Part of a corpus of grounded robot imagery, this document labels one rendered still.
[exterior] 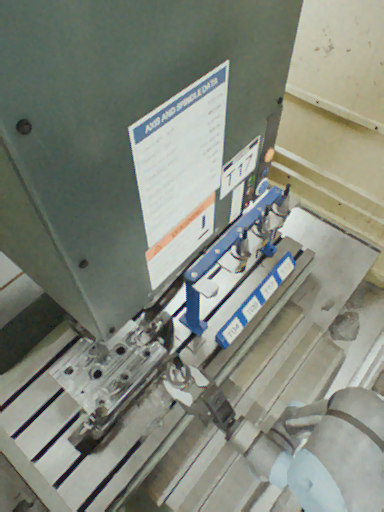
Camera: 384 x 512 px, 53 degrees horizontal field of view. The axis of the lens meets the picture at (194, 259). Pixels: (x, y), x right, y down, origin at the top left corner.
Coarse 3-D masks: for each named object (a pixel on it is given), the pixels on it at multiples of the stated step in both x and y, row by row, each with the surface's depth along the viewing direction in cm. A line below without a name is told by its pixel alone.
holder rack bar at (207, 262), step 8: (272, 192) 129; (280, 192) 129; (264, 200) 127; (272, 200) 127; (256, 208) 126; (264, 208) 126; (248, 216) 124; (256, 216) 124; (240, 224) 122; (248, 224) 122; (232, 232) 120; (240, 232) 120; (224, 240) 118; (232, 240) 118; (216, 248) 117; (224, 248) 117; (208, 256) 115; (216, 256) 115; (200, 264) 113; (208, 264) 113; (192, 272) 112; (200, 272) 112; (192, 280) 111
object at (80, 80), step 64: (0, 0) 23; (64, 0) 26; (128, 0) 30; (192, 0) 35; (256, 0) 43; (0, 64) 25; (64, 64) 29; (128, 64) 33; (192, 64) 40; (256, 64) 50; (0, 128) 28; (64, 128) 32; (128, 128) 38; (256, 128) 60; (0, 192) 38; (64, 192) 36; (128, 192) 44; (64, 256) 41; (128, 256) 51; (192, 256) 69; (128, 320) 62
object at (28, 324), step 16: (32, 304) 147; (48, 304) 155; (16, 320) 145; (32, 320) 152; (48, 320) 161; (0, 336) 142; (16, 336) 150; (32, 336) 158; (0, 352) 147; (16, 352) 155; (0, 368) 153
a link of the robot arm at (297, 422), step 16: (336, 400) 69; (352, 400) 66; (368, 400) 66; (288, 416) 98; (304, 416) 88; (320, 416) 80; (352, 416) 64; (368, 416) 63; (288, 432) 99; (304, 432) 90
